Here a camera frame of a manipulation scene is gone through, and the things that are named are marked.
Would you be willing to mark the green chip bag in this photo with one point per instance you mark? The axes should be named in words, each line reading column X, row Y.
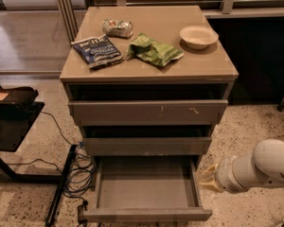
column 149, row 50

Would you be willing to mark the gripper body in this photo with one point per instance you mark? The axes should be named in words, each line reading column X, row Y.
column 223, row 174

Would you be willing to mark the black power adapter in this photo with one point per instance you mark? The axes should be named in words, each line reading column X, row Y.
column 82, row 221

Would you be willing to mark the grey drawer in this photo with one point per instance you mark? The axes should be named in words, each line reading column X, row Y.
column 147, row 140
column 145, row 104
column 146, row 189

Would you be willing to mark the crushed soda can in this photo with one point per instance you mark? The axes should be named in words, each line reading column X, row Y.
column 117, row 28

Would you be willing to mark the grey bottom drawer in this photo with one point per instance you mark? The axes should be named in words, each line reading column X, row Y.
column 146, row 189

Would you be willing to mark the black side table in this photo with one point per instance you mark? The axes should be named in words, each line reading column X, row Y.
column 15, row 123

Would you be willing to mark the blue chip bag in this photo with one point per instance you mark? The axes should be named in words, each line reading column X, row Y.
column 98, row 52

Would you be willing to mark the grey drawer cabinet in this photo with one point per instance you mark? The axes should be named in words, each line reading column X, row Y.
column 147, row 83

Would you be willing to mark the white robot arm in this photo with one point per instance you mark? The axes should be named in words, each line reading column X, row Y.
column 263, row 167

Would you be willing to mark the grey middle drawer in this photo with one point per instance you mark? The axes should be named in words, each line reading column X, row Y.
column 147, row 140

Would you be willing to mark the black bag with label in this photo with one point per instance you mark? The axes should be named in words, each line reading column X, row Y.
column 20, row 97

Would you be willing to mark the white paper bowl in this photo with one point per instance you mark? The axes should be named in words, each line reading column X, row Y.
column 198, row 37

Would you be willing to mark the grey top drawer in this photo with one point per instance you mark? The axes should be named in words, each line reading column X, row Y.
column 145, row 104

